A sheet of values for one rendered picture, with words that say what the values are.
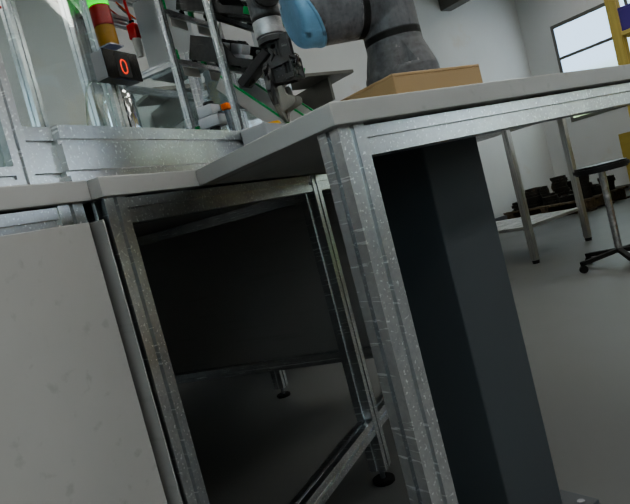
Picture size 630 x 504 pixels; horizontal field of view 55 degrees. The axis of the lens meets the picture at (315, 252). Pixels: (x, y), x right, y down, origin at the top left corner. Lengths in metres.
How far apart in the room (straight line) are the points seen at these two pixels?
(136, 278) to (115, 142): 0.27
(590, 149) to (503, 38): 1.96
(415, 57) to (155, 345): 0.72
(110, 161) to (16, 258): 0.31
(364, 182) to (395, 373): 0.25
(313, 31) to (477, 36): 7.75
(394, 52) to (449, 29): 7.30
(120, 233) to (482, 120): 0.58
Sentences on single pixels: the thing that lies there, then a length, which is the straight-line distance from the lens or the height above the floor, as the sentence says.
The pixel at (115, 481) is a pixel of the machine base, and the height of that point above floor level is 0.45.
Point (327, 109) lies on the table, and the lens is 0.76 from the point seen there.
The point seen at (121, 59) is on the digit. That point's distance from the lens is 1.64.
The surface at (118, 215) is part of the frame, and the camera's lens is 0.95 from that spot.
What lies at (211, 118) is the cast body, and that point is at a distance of 1.68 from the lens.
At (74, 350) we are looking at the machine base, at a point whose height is 0.64.
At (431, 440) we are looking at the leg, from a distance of 0.86.
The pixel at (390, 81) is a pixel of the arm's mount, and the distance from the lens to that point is 1.16.
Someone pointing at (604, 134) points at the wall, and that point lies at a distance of 9.13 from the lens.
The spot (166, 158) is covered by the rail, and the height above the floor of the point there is 0.90.
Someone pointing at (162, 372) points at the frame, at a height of 0.56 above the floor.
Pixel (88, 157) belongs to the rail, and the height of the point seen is 0.91.
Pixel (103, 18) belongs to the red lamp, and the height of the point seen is 1.32.
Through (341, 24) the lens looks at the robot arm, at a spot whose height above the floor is 1.07.
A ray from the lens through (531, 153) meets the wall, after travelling 9.21.
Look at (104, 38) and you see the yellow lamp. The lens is 1.65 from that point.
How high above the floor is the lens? 0.73
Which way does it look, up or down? 3 degrees down
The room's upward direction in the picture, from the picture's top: 14 degrees counter-clockwise
